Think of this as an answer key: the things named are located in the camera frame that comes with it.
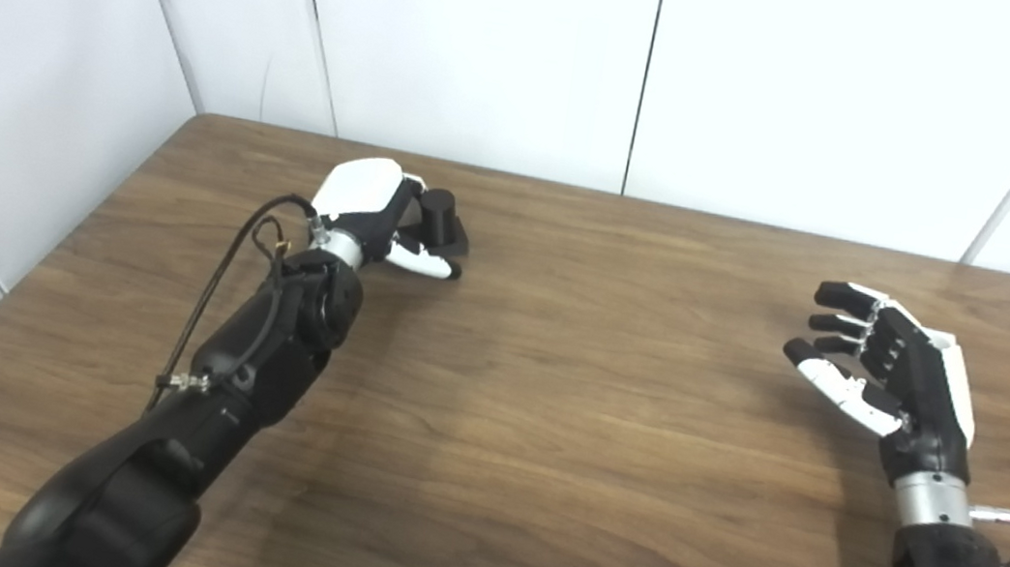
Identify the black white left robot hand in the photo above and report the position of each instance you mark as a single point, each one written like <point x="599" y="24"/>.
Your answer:
<point x="366" y="187"/>

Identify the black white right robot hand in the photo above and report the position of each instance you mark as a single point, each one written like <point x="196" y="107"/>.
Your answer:
<point x="924" y="397"/>

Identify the black peg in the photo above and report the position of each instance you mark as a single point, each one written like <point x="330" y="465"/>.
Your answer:
<point x="441" y="217"/>

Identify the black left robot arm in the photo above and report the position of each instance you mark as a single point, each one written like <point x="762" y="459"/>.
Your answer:
<point x="261" y="359"/>

